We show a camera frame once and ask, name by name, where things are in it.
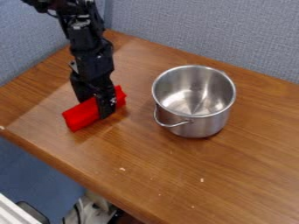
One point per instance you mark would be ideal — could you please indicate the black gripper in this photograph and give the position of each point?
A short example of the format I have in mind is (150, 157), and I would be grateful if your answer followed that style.
(90, 78)

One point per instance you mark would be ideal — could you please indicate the white device under table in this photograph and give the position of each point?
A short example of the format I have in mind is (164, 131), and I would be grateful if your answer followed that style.
(92, 210)

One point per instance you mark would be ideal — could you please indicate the red rectangular block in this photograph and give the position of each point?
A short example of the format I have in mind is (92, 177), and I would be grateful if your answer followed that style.
(82, 115)

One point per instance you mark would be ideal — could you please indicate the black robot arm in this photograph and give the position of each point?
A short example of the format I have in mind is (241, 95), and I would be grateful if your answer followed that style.
(92, 51)

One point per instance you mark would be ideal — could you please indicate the stainless steel pot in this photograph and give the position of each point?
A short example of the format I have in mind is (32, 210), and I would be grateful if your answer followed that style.
(194, 96)

